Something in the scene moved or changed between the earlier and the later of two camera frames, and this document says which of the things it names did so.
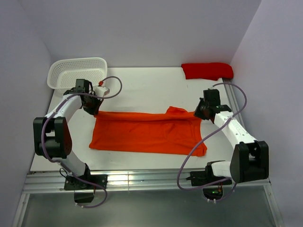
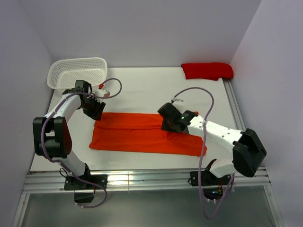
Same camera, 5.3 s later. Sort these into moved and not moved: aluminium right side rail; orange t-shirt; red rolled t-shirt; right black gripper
Moved: right black gripper
Not moved: orange t-shirt; aluminium right side rail; red rolled t-shirt
